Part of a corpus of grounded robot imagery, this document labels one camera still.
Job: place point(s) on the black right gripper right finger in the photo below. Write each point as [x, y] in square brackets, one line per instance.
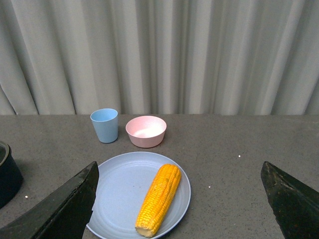
[294, 204]

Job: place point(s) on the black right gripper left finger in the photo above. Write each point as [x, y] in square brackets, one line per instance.
[63, 214]

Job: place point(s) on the yellow corn cob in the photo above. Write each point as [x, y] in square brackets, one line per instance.
[158, 200]

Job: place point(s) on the dark blue saucepan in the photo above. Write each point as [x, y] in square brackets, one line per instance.
[11, 178]

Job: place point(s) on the light blue plastic plate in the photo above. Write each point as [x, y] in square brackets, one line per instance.
[123, 183]

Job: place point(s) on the light blue plastic cup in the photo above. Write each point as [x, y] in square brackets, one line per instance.
[105, 123]

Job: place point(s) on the pink plastic bowl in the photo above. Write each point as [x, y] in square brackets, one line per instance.
[146, 131]

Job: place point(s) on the grey pleated curtain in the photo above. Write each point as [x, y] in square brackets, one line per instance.
[225, 57]

